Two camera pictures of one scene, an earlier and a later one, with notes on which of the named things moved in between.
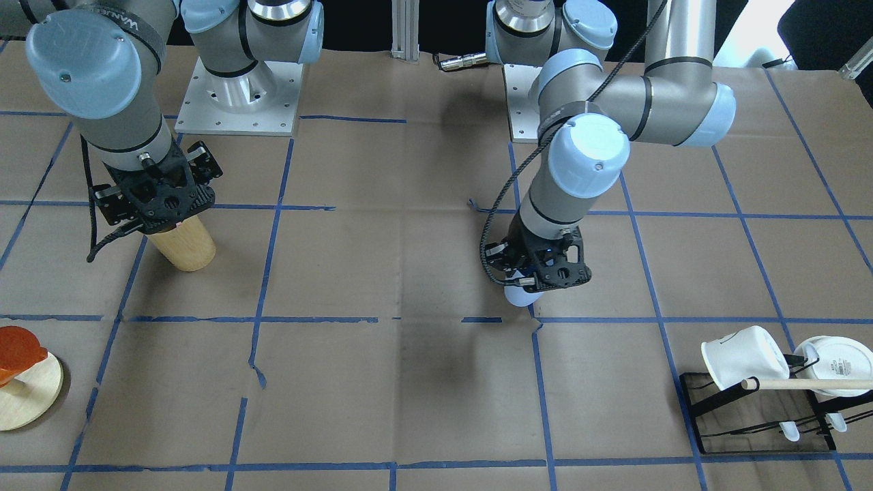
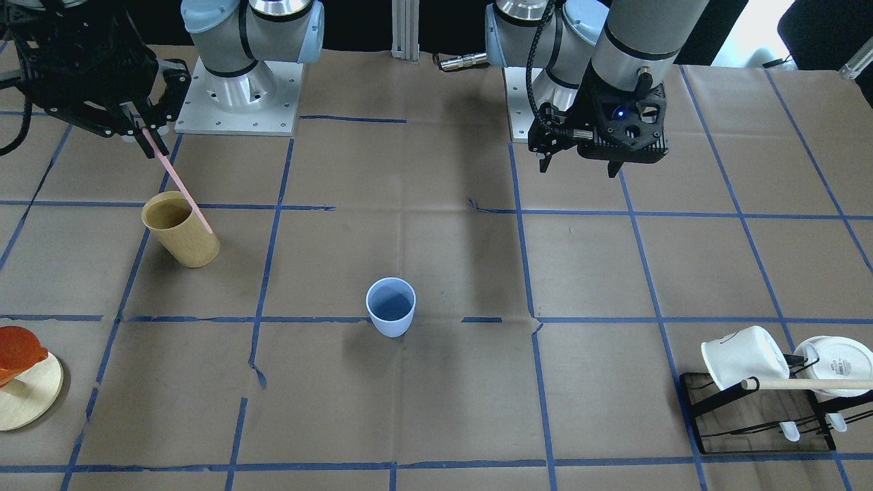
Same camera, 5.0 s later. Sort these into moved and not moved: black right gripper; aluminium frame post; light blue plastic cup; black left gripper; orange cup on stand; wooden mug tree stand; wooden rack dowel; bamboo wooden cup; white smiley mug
Moved: black left gripper; black right gripper; light blue plastic cup
Not moved: wooden mug tree stand; white smiley mug; bamboo wooden cup; aluminium frame post; wooden rack dowel; orange cup on stand
